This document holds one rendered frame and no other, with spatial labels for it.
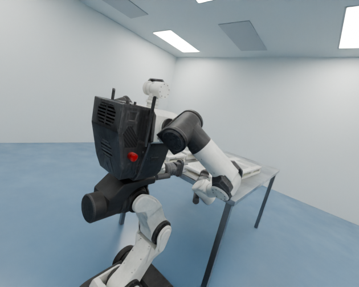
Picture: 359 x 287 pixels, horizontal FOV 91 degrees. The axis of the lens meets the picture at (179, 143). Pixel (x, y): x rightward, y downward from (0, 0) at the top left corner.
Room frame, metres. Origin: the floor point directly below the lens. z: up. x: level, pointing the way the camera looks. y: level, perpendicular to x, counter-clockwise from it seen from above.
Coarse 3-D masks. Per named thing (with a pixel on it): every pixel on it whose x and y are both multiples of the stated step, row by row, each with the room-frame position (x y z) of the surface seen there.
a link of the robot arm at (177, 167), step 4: (180, 160) 1.15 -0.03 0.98; (172, 164) 1.09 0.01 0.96; (176, 164) 1.11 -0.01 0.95; (180, 164) 1.13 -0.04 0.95; (172, 168) 1.06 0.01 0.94; (176, 168) 1.10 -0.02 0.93; (180, 168) 1.13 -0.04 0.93; (172, 172) 1.06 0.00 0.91; (176, 172) 1.11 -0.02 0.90; (180, 172) 1.14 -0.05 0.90; (176, 176) 1.15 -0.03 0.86; (180, 176) 1.15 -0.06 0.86
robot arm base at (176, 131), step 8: (192, 112) 0.65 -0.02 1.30; (200, 120) 0.65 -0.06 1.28; (168, 128) 0.57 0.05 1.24; (176, 128) 0.56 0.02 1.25; (160, 136) 0.60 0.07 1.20; (168, 136) 0.57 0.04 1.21; (176, 136) 0.56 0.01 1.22; (184, 136) 0.55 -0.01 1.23; (168, 144) 0.59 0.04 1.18; (176, 144) 0.57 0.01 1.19; (184, 144) 0.56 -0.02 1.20; (176, 152) 0.60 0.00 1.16
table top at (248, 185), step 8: (224, 152) 2.52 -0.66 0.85; (192, 160) 1.70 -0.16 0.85; (248, 160) 2.34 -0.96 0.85; (264, 168) 2.08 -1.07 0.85; (272, 168) 2.19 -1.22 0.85; (184, 176) 1.24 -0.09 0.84; (256, 176) 1.66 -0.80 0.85; (264, 176) 1.72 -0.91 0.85; (272, 176) 1.86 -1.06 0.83; (240, 184) 1.31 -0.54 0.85; (248, 184) 1.35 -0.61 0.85; (256, 184) 1.40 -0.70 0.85; (240, 192) 1.15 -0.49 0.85; (248, 192) 1.20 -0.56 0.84; (232, 200) 1.00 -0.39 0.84; (240, 200) 1.08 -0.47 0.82
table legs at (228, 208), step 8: (272, 184) 2.18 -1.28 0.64; (264, 200) 2.17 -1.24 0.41; (224, 208) 1.05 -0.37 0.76; (120, 216) 1.66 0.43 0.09; (224, 216) 1.04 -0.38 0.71; (120, 224) 1.64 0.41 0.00; (224, 224) 1.03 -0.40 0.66; (256, 224) 2.16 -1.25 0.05; (224, 232) 1.04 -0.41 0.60; (216, 240) 1.04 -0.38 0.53; (216, 248) 1.03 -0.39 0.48; (216, 256) 1.03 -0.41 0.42; (208, 264) 1.04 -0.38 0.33; (208, 272) 1.03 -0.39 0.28; (208, 280) 1.02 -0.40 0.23
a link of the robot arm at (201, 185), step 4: (204, 180) 0.84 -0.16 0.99; (196, 184) 0.86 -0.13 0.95; (200, 184) 0.82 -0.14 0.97; (204, 184) 0.81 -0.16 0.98; (208, 184) 0.80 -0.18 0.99; (192, 188) 0.86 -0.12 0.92; (196, 188) 0.82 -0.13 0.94; (200, 188) 0.80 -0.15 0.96; (204, 188) 0.79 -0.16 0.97; (204, 192) 0.79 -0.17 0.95; (208, 196) 0.79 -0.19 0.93
